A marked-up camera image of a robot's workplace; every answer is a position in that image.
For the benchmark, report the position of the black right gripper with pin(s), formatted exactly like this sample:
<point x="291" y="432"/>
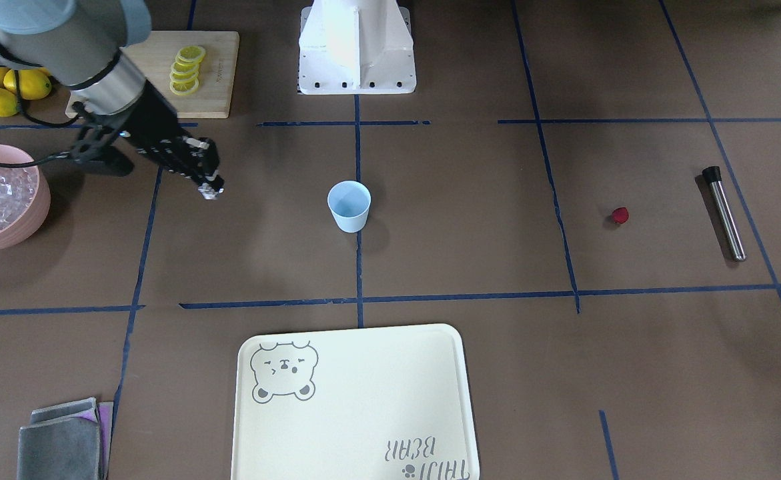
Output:
<point x="152" y="126"/>

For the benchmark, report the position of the red strawberry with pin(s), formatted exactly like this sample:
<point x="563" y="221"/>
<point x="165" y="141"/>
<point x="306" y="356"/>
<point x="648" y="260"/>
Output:
<point x="620" y="216"/>

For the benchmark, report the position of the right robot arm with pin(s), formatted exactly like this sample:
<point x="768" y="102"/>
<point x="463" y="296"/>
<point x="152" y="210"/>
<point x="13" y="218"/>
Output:
<point x="80" y="43"/>

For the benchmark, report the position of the light blue plastic cup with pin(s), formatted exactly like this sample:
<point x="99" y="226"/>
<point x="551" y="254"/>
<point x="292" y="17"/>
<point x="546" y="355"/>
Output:
<point x="349" y="203"/>

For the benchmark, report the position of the pink bowl of ice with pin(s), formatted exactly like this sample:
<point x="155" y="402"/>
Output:
<point x="25" y="197"/>

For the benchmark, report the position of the lemon slices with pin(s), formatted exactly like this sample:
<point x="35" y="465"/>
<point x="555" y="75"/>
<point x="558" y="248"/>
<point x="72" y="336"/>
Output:
<point x="184" y="76"/>

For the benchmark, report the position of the wooden cutting board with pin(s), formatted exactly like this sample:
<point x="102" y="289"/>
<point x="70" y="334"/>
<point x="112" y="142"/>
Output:
<point x="217" y="70"/>

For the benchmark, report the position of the cream bear tray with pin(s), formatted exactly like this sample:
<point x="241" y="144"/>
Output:
<point x="373" y="403"/>

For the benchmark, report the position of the grey folded cloth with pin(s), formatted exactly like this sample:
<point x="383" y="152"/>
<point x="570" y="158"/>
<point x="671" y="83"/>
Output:
<point x="69" y="441"/>

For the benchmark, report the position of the steel muddler black tip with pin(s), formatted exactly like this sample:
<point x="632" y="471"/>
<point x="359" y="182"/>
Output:
<point x="712" y="176"/>

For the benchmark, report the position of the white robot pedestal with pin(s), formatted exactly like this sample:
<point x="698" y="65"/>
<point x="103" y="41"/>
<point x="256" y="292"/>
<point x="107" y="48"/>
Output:
<point x="356" y="48"/>

